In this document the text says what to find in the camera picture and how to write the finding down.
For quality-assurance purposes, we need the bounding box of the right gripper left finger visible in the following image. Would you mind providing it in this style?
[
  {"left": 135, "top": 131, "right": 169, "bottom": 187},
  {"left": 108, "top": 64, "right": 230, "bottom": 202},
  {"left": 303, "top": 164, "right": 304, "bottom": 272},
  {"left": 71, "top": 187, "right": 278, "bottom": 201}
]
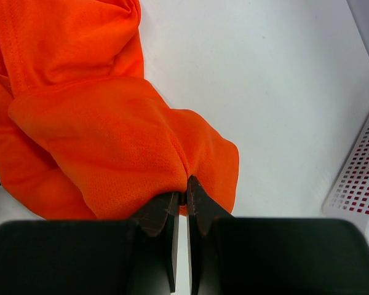
[{"left": 0, "top": 193, "right": 179, "bottom": 294}]

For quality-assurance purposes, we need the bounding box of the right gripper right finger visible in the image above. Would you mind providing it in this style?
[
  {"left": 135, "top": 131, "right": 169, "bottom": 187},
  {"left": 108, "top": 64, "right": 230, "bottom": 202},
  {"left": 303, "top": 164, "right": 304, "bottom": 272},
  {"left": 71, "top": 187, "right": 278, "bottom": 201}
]
[{"left": 186, "top": 176, "right": 369, "bottom": 294}]

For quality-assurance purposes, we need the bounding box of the orange t shirt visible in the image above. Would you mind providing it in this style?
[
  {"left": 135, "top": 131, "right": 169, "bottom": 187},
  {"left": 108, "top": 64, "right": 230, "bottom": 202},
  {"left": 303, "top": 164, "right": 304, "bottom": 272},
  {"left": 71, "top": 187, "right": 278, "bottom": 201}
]
[{"left": 0, "top": 1, "right": 239, "bottom": 219}]

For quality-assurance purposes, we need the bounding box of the white plastic basket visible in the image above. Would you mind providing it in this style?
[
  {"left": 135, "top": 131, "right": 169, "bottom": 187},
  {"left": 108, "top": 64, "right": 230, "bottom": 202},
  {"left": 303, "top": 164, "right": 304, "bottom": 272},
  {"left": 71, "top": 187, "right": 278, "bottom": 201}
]
[{"left": 322, "top": 116, "right": 369, "bottom": 239}]

